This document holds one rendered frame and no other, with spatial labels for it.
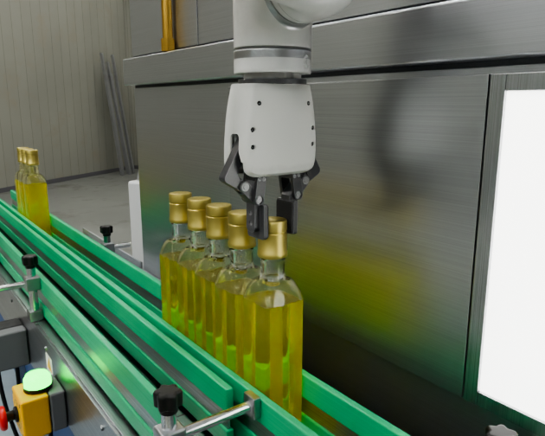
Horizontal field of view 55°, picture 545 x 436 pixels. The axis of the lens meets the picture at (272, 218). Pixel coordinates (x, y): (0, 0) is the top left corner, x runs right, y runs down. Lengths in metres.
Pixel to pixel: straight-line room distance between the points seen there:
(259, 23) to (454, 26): 0.20
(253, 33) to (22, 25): 9.99
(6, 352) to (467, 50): 1.02
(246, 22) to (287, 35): 0.04
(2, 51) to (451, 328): 9.77
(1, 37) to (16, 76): 0.65
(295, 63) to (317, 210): 0.24
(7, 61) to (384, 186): 9.69
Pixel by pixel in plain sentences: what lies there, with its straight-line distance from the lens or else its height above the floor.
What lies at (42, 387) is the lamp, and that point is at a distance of 0.99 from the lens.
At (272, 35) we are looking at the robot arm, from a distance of 0.55.
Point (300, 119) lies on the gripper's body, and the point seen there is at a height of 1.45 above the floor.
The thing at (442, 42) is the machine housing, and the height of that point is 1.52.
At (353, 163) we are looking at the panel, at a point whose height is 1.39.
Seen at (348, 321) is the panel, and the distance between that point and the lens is 0.72.
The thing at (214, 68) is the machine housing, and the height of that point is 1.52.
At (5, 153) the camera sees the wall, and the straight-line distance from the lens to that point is 10.02.
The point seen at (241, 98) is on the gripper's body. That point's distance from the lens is 0.56.
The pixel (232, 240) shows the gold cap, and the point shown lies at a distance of 0.65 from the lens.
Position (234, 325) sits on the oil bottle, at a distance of 0.66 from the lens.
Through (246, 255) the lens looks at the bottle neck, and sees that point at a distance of 0.65.
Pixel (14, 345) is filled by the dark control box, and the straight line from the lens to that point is 1.23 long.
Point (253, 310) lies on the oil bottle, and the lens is 0.62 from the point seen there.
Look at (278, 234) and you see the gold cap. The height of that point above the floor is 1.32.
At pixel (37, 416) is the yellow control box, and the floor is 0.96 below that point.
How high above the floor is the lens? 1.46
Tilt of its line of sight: 12 degrees down
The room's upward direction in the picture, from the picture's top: straight up
